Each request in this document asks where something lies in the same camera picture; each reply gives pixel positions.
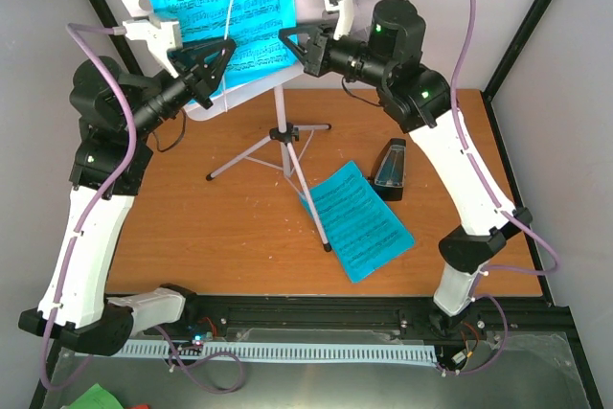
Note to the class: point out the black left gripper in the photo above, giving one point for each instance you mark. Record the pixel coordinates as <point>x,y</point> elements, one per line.
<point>193,66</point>

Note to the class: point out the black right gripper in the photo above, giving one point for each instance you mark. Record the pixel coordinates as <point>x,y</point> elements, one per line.
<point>315,60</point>

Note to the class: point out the blue sheet music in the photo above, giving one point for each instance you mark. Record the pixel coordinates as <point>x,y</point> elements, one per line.
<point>364,233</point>
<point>220,11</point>

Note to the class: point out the black metronome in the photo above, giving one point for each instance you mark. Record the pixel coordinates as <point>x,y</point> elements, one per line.
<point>388,173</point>

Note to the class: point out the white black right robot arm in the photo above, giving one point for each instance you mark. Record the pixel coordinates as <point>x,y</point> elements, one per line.
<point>425,107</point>

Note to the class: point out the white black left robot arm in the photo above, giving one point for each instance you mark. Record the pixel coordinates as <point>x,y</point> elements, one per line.
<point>118,111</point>

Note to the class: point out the green paper sheet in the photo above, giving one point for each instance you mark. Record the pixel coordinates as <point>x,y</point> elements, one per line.
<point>96,397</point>

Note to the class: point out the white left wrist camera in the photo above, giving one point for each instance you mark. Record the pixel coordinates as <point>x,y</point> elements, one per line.
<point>162,36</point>

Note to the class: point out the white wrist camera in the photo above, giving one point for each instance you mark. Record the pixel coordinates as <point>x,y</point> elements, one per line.
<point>345,11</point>
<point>162,36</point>

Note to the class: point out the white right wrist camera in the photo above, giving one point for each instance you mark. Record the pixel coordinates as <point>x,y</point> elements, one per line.
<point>345,11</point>

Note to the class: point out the black aluminium frame post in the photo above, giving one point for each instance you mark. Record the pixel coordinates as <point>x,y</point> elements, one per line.
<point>108,20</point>

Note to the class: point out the black right frame post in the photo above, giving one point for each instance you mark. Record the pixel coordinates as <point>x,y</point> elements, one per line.
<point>519,40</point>

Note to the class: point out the light blue cable duct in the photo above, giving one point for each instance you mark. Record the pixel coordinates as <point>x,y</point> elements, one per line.
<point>285,353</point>

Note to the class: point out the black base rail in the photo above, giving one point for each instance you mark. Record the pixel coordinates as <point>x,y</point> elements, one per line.
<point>407,317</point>

